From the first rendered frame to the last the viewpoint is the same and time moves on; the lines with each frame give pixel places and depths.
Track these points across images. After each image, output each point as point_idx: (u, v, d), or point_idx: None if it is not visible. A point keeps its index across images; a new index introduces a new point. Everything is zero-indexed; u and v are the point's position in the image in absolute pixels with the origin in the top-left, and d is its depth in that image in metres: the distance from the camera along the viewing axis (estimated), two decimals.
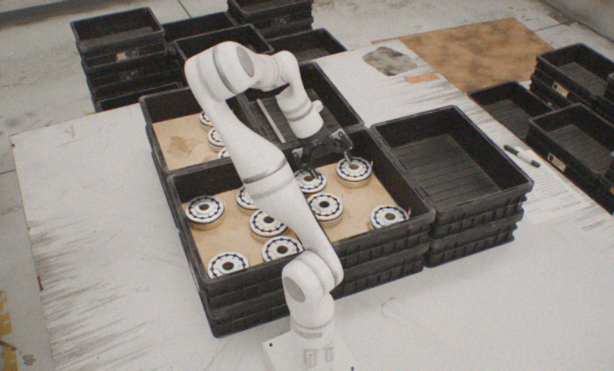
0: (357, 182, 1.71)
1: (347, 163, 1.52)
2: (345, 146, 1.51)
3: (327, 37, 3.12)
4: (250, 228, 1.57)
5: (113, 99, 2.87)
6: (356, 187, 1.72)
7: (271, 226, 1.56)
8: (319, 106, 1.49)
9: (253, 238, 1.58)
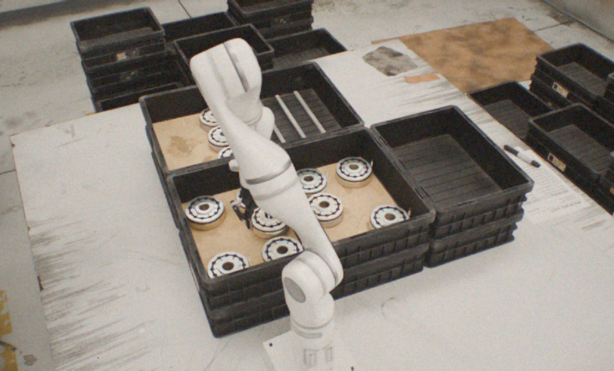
0: (357, 182, 1.71)
1: None
2: None
3: (327, 37, 3.12)
4: None
5: (113, 99, 2.87)
6: (356, 187, 1.72)
7: (272, 221, 1.55)
8: None
9: (254, 233, 1.56)
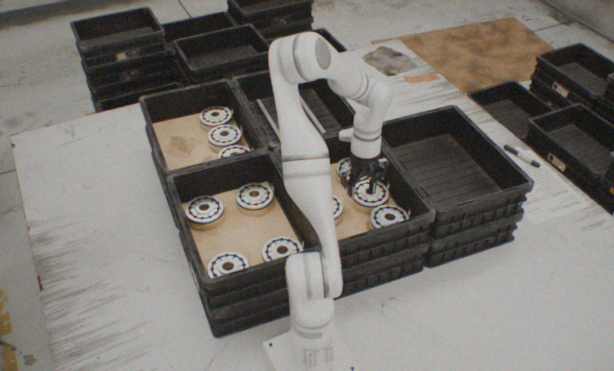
0: None
1: (372, 191, 1.64)
2: (376, 175, 1.63)
3: (327, 37, 3.12)
4: (353, 199, 1.65)
5: (113, 99, 2.87)
6: None
7: (373, 197, 1.65)
8: None
9: (355, 208, 1.66)
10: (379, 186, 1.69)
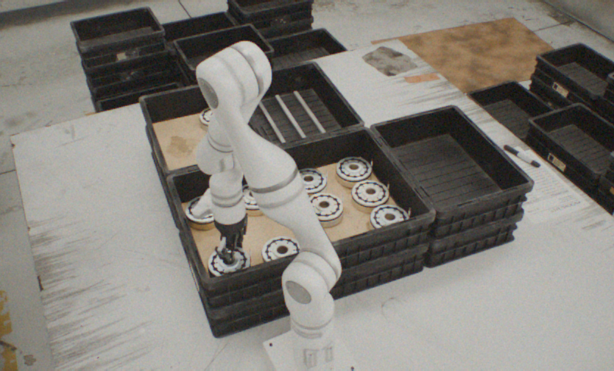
0: (357, 182, 1.71)
1: None
2: None
3: (327, 37, 3.12)
4: (353, 199, 1.65)
5: (113, 99, 2.87)
6: None
7: (373, 197, 1.65)
8: None
9: (355, 208, 1.66)
10: (379, 186, 1.69)
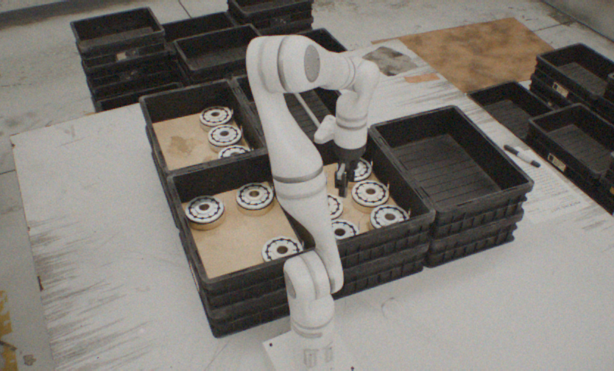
0: (357, 182, 1.71)
1: (353, 179, 1.49)
2: None
3: (327, 37, 3.12)
4: (353, 199, 1.65)
5: (113, 99, 2.87)
6: None
7: (373, 197, 1.65)
8: (335, 119, 1.41)
9: (355, 208, 1.66)
10: (379, 186, 1.69)
